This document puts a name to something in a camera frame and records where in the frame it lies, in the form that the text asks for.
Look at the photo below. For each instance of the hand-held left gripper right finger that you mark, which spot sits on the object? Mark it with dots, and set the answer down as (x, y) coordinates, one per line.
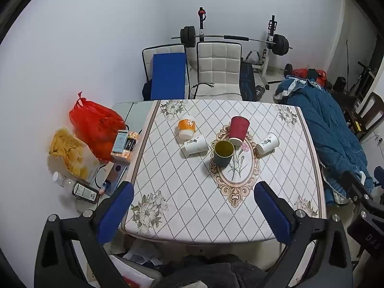
(273, 213)

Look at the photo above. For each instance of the dark bottle with label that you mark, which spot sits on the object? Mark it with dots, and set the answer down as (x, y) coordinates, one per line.
(84, 191)

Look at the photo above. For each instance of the dark can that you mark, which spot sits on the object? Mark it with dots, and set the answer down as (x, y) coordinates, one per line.
(131, 142)

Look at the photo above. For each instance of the barbell with black plates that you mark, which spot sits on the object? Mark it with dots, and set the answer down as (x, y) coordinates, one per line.
(237, 38)

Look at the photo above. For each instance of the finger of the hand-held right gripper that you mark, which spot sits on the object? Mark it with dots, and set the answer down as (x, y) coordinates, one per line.
(357, 186)

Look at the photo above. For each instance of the light blue box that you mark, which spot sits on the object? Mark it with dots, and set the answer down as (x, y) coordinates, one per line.
(120, 141)

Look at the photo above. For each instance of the black scooter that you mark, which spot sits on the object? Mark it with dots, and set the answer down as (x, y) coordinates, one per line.
(364, 69)

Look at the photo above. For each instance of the clear plastic bottle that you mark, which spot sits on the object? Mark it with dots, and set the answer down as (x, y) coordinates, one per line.
(61, 180)

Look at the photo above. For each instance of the blue quilt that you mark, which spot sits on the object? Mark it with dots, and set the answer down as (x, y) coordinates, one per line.
(324, 120)

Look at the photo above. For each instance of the dark blue bench pad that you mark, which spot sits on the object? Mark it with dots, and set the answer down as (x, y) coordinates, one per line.
(246, 81)

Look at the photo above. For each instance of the red plastic bag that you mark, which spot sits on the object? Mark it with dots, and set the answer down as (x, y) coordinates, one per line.
(93, 123)

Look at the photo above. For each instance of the white plastic bag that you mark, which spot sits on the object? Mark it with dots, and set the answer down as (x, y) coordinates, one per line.
(132, 276)

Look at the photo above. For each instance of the glass side table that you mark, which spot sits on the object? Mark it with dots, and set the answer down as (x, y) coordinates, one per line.
(132, 111)

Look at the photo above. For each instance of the floral diamond tablecloth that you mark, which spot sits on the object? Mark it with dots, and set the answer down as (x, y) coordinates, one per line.
(180, 186)

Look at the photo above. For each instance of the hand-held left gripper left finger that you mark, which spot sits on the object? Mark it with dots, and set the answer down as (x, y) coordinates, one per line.
(115, 213)

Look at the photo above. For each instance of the white and purple box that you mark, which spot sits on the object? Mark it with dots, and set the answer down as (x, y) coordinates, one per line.
(115, 174)

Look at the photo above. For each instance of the orange patterned box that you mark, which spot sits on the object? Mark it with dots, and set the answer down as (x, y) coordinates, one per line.
(121, 157)

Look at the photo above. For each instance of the red paper cup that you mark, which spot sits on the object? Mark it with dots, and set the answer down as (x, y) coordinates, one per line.
(238, 132)

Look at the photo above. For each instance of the green cup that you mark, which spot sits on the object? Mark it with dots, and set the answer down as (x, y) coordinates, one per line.
(223, 157)

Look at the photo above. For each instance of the white padded chair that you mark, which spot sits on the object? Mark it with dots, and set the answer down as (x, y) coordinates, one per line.
(219, 63)
(168, 49)

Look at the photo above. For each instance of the white printed paper cup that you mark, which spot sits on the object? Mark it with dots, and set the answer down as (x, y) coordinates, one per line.
(195, 146)
(268, 143)

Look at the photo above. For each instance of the metal dumbbell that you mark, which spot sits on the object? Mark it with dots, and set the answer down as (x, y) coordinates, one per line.
(262, 89)

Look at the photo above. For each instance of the clear bag of yellow chips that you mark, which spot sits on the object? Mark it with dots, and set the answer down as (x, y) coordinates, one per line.
(69, 150)

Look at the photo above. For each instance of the dark grey clothing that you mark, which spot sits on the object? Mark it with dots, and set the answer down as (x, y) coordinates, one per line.
(216, 271)

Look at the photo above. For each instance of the orange and white cup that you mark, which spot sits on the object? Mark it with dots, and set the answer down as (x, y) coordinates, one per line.
(186, 126)

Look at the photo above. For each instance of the wooden chair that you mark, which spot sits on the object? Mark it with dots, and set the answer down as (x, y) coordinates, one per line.
(373, 105)

